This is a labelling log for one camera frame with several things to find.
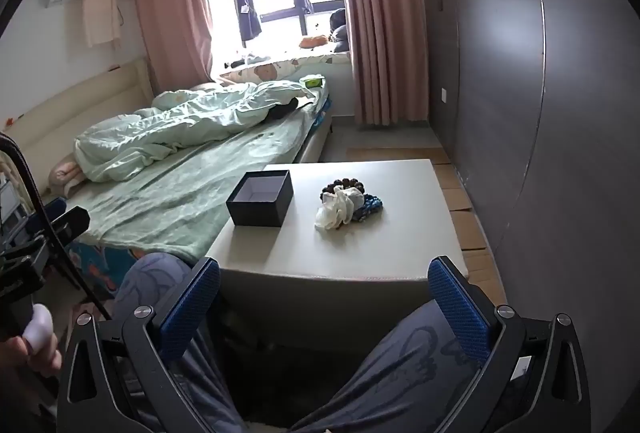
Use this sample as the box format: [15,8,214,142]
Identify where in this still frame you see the blue beaded bracelet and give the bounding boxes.
[350,194,385,222]

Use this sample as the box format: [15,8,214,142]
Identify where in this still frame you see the light green quilt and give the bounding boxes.
[74,80,327,184]

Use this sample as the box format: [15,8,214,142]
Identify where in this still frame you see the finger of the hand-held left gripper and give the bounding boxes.
[46,207,91,242]
[26,196,69,234]

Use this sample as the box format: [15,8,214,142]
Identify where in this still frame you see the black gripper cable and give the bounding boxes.
[0,132,113,321]

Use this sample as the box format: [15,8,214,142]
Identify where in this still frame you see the dark clothes on sill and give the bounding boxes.
[224,54,274,68]

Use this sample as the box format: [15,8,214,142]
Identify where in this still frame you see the bed with green sheet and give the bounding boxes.
[65,86,334,265]

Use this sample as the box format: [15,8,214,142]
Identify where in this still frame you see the pink pillow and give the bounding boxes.
[47,152,87,195]

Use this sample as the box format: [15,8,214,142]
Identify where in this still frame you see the cluttered bedside shelf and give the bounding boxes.
[0,148,28,239]

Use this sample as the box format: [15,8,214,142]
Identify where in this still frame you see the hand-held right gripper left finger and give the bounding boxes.
[56,257,221,433]

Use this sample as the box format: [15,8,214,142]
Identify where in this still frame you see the white bed base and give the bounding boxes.
[297,110,336,164]

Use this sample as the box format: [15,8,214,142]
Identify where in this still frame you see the brown bead bracelet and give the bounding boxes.
[321,180,367,200]

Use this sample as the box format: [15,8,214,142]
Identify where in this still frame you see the colourful printed blanket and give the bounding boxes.
[65,238,148,301]

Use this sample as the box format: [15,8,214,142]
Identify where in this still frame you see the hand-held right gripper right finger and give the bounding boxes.
[427,255,598,433]

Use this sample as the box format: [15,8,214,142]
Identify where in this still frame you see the pink curtain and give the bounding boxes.
[131,0,214,95]
[332,0,429,132]

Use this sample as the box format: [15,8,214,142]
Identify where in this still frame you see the black jewelry box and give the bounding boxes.
[226,170,294,228]

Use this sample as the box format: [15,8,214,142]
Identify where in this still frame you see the cream bed headboard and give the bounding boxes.
[0,57,154,176]

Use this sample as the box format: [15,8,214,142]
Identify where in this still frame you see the white scrunchie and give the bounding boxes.
[314,187,364,232]

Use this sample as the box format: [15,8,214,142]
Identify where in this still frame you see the person's patterned grey pants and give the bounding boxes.
[106,252,483,433]

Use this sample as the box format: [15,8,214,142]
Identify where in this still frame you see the black garment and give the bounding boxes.
[269,97,301,120]

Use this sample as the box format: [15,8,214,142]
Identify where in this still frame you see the person's left hand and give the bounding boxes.
[0,303,64,380]

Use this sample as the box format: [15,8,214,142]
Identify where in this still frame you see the printed window seat cushion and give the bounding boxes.
[219,52,352,83]

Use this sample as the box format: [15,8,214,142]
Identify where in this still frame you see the beige towel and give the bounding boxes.
[80,0,124,50]

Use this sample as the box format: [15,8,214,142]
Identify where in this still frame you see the white low table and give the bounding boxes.
[207,158,472,355]

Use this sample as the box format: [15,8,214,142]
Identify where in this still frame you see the dark bag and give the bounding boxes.
[329,8,352,52]

